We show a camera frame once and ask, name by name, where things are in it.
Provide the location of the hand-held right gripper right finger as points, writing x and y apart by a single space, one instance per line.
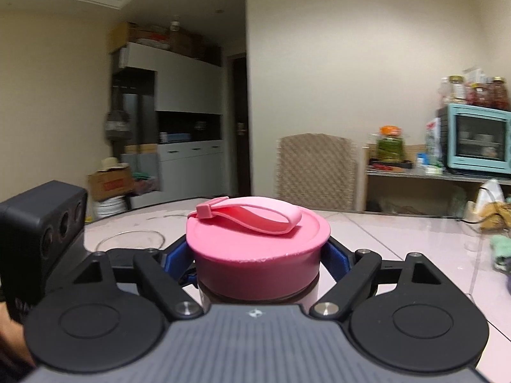
339 259

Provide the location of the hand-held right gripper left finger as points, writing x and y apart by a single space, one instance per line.
175 263

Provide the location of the cartoon print bottle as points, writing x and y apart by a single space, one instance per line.
303 293

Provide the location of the clear glass cup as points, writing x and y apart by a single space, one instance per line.
107 238

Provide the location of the pink bottle cap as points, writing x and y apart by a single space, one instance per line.
255 255

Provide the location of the person's left hand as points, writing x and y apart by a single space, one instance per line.
10 343

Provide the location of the stack of white bowls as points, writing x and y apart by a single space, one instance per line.
109 208

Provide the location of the woven beige chair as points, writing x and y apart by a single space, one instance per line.
315 171

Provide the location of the wooden shelf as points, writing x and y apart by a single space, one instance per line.
399 187

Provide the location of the red print cardboard box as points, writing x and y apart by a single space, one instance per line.
109 185

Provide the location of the black tray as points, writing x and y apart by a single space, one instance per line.
391 164

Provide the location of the straw hat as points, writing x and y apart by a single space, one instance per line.
113 164

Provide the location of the orange lid pickle jar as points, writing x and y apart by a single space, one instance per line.
391 145

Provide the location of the grey hanging bag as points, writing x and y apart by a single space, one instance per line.
117 125

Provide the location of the red white packet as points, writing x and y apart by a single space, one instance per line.
434 143

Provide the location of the dark door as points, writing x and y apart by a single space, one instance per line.
238 127

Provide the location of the green cloth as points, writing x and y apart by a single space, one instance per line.
501 253

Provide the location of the white plastic bag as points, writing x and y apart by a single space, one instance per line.
490 199

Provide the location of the grey white cabinet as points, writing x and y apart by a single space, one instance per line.
187 87

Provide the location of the teal toaster oven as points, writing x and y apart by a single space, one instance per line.
479 139

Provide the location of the small red content jar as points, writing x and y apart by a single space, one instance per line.
478 95

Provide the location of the plain brown cardboard box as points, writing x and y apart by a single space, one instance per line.
123 36

